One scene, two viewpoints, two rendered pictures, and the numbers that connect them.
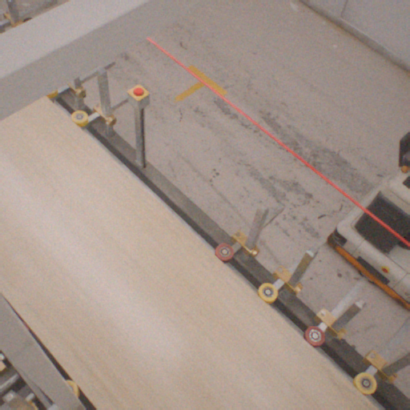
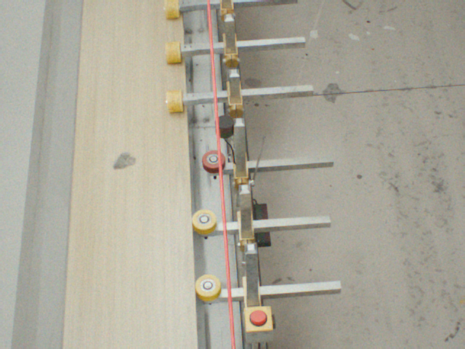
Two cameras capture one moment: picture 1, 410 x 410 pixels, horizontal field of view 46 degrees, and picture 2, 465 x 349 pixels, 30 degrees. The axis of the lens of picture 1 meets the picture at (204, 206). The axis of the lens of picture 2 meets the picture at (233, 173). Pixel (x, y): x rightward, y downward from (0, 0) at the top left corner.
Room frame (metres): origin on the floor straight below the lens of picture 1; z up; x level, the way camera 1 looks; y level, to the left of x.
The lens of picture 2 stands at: (0.75, -0.49, 3.26)
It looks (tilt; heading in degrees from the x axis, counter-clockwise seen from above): 52 degrees down; 52
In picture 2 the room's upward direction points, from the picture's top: 3 degrees counter-clockwise
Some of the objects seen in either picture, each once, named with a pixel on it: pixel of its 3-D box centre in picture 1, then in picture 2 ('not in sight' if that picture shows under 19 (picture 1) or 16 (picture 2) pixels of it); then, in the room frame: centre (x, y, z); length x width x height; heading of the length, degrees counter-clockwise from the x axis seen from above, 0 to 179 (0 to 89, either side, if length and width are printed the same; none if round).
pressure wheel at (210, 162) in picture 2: not in sight; (214, 168); (1.89, 1.05, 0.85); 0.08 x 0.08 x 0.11
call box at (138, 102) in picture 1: (138, 98); (258, 325); (1.48, 0.36, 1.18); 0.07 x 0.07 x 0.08; 53
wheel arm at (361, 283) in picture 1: (335, 311); not in sight; (0.80, -0.63, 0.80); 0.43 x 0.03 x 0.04; 143
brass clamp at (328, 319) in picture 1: (331, 323); not in sight; (0.74, -0.61, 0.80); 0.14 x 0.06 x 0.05; 53
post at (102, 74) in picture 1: (106, 105); (252, 290); (1.63, 0.57, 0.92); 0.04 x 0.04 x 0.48; 53
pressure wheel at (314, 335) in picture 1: (311, 339); not in sight; (0.65, -0.52, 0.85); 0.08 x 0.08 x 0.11
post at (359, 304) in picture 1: (340, 323); not in sight; (0.73, -0.63, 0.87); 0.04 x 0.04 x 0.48; 53
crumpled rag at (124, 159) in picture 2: not in sight; (123, 158); (1.65, 1.26, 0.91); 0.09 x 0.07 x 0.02; 170
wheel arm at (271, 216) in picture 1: (251, 234); not in sight; (1.10, -0.24, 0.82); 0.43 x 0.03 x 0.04; 143
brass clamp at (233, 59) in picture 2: not in sight; (230, 50); (2.25, 1.38, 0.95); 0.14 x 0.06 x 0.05; 53
